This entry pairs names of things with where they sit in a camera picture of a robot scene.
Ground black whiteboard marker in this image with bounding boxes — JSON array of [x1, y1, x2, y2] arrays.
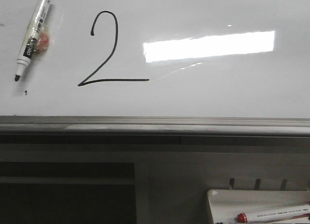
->
[[15, 0, 52, 82]]

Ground white marker tray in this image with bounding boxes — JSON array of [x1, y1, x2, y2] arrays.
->
[[206, 189, 310, 224]]

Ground red capped white marker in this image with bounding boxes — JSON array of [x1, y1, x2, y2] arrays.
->
[[237, 204, 310, 223]]

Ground whiteboard with grey frame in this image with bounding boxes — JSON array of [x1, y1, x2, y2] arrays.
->
[[0, 0, 310, 136]]

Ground whiteboard stand frame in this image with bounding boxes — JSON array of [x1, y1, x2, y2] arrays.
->
[[0, 135, 310, 224]]

